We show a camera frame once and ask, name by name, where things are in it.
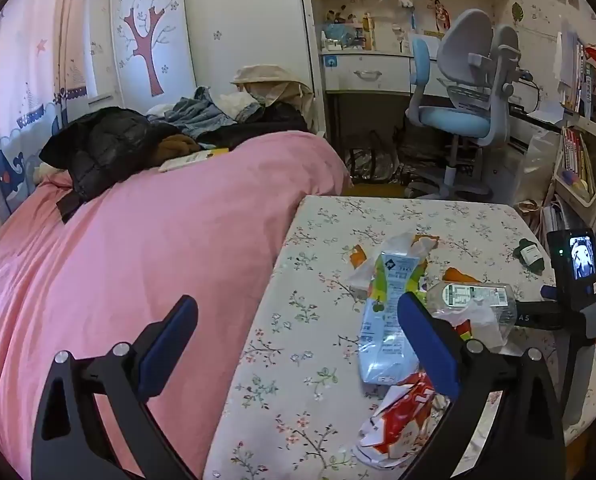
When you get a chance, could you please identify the white book rack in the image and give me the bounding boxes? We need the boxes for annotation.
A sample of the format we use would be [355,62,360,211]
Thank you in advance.
[553,25,596,211]

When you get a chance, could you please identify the dark green packet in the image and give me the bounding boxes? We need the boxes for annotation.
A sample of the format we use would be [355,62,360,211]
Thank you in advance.
[513,239,547,275]

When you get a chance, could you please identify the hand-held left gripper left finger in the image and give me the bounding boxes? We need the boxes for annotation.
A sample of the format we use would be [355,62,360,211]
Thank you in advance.
[30,295,200,480]

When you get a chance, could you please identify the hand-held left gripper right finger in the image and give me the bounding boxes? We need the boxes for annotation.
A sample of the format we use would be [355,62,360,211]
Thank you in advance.
[397,290,566,480]

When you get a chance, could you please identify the clear plastic bottle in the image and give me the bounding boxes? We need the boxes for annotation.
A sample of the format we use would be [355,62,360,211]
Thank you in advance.
[425,281,519,333]

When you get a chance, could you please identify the whale print curtain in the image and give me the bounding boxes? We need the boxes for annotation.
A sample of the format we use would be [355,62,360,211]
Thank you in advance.
[0,0,114,221]

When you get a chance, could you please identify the cream plush toy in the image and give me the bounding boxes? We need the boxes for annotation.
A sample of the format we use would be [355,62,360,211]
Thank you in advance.
[33,162,70,186]

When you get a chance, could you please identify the black puffer jacket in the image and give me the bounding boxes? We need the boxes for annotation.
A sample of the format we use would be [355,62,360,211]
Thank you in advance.
[39,106,179,224]

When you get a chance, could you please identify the beige cloth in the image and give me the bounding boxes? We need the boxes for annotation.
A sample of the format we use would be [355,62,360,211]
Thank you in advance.
[230,65,315,121]

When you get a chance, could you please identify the long orange wrapper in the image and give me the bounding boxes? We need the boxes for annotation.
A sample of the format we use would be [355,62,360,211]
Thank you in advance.
[443,267,484,286]

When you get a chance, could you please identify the yellow book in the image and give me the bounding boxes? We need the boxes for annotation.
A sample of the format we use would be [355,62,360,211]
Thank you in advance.
[158,147,230,173]

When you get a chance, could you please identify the red figure wall decoration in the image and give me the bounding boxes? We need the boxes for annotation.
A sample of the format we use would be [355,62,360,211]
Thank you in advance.
[428,0,452,34]

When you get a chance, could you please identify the blue green snack bag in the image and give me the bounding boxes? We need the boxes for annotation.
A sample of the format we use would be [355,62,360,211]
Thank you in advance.
[348,232,441,386]

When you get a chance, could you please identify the blue denim clothing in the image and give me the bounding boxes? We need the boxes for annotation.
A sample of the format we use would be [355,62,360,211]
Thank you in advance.
[165,86,239,138]

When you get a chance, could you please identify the red white snack bag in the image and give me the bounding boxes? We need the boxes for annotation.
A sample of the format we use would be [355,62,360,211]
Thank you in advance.
[354,370,451,471]

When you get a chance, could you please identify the white study desk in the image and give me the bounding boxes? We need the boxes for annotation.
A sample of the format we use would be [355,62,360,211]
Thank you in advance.
[298,0,513,97]

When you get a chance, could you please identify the white cloth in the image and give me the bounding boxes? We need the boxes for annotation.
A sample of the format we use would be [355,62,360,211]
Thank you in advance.
[218,92,261,122]

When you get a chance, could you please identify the grey blue desk chair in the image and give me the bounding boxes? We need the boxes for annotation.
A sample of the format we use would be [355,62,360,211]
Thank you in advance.
[405,8,524,201]

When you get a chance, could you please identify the brown plush cloth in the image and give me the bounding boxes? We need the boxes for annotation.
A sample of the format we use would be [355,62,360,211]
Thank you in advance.
[158,134,202,163]

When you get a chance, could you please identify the clear plastic bag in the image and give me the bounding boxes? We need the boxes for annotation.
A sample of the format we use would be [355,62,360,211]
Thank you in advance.
[520,130,562,206]

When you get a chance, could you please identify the black clothing pile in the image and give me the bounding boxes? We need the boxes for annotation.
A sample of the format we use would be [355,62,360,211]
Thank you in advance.
[198,102,309,149]

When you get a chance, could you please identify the black handled bag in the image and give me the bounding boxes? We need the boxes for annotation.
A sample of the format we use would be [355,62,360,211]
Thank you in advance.
[345,130,404,186]

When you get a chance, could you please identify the pink blanket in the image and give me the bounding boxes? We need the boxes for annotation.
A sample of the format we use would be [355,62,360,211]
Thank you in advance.
[0,130,351,480]

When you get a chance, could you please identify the tree wall sticker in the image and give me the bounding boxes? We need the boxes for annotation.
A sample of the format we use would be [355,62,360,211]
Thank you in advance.
[119,0,179,97]

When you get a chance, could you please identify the floral tablecloth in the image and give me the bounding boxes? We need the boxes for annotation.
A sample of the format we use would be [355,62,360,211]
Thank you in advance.
[203,195,596,480]

